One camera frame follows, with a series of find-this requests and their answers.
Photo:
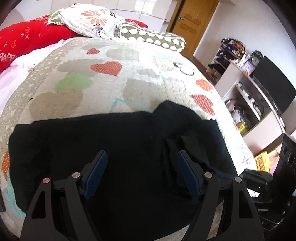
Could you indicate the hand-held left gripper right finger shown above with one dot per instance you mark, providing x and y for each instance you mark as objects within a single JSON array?
[{"x": 188, "y": 173}]

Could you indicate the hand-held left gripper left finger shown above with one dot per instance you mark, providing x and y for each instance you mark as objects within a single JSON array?
[{"x": 97, "y": 173}]

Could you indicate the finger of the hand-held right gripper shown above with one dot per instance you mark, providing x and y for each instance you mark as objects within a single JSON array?
[{"x": 256, "y": 176}]

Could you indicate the black pants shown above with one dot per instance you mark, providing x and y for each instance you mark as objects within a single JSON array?
[{"x": 115, "y": 139}]

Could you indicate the yellow printed box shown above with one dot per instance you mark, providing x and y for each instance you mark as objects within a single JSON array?
[{"x": 263, "y": 161}]

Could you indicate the black television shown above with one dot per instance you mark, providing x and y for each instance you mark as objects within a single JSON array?
[{"x": 272, "y": 81}]

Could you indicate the white shelf cabinet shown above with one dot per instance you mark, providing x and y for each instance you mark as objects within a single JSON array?
[{"x": 229, "y": 76}]

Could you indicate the heart patterned quilt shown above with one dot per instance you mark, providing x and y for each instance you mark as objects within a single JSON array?
[{"x": 92, "y": 69}]

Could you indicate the ornate black clock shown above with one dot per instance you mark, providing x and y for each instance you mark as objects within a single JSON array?
[{"x": 256, "y": 60}]

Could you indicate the white shoe rack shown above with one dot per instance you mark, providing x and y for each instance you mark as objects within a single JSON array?
[{"x": 222, "y": 60}]

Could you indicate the pale pink bed sheet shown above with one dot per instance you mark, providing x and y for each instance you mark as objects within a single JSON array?
[{"x": 13, "y": 78}]

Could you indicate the hedgehog print bolster pillow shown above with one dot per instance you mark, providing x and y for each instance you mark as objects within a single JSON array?
[{"x": 152, "y": 38}]

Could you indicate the wooden door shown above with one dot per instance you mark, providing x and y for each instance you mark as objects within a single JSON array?
[{"x": 192, "y": 27}]

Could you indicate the red embroidered pillow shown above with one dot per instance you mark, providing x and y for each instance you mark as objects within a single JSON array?
[{"x": 27, "y": 37}]

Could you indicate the floral pillow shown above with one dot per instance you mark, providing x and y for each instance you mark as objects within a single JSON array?
[{"x": 92, "y": 18}]

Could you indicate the plain red cushion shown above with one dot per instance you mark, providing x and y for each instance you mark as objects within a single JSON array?
[{"x": 137, "y": 23}]

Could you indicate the white wardrobe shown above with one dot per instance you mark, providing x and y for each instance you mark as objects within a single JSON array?
[{"x": 138, "y": 9}]

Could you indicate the purple photo frame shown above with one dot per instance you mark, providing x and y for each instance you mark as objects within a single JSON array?
[{"x": 248, "y": 67}]

